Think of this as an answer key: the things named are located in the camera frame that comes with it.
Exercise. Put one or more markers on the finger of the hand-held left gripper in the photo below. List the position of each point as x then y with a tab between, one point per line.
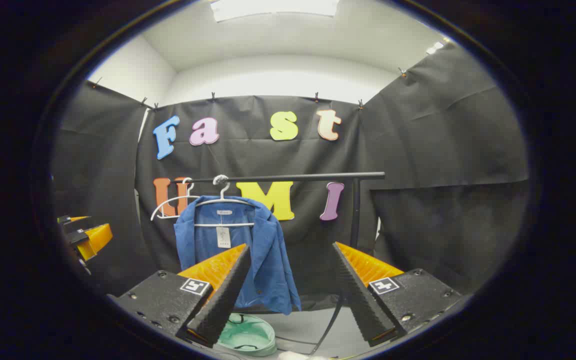
97	240
79	218

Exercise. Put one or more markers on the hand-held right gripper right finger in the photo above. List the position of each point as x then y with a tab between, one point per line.
360	295

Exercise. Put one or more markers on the black clothes rack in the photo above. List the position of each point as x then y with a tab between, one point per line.
293	177

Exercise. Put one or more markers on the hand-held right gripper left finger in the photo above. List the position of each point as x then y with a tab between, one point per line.
223	295

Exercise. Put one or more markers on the green laundry hamper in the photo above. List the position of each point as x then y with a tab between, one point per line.
253	332

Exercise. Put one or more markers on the large ceiling light panel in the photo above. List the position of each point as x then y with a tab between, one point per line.
273	7

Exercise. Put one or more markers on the plain white hanger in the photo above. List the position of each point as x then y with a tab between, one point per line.
186	196

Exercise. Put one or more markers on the white hanger with wrapped hook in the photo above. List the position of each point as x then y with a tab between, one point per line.
224	196

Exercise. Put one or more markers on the small ceiling light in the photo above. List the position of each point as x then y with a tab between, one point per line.
435	48

